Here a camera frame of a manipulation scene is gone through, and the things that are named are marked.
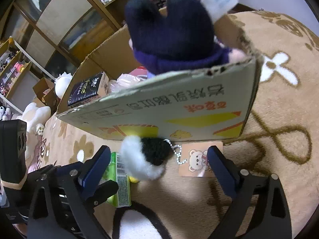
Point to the dark tissue pack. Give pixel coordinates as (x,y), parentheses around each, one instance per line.
(88,90)

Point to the printed cardboard box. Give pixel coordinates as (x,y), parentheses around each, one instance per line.
(193,105)

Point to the purple navy plush doll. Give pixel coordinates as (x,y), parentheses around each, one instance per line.
(184,39)

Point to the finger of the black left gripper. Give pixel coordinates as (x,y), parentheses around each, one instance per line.
(99,195)

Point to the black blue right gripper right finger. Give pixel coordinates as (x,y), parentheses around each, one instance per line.
(271,217)

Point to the wooden wardrobe with panels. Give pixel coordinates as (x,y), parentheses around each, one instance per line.
(58,34)

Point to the black white pompom keychain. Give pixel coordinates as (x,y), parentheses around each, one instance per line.
(145,158)

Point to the green tissue pack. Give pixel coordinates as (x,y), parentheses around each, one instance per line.
(116,172)

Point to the pink plastic tissue pack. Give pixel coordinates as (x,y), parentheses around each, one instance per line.
(127,80)

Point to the white wooden toy shelf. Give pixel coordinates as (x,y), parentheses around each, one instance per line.
(17,79)

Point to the open cardboard box on floor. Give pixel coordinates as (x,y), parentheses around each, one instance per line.
(45,94)

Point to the cream bear plush toy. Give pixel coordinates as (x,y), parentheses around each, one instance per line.
(35,118)

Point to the white round plush toy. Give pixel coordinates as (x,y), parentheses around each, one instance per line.
(62,83)

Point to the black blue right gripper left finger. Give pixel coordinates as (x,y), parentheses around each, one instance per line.
(76,179)

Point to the bear picture card tag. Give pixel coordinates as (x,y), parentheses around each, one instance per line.
(195,154)

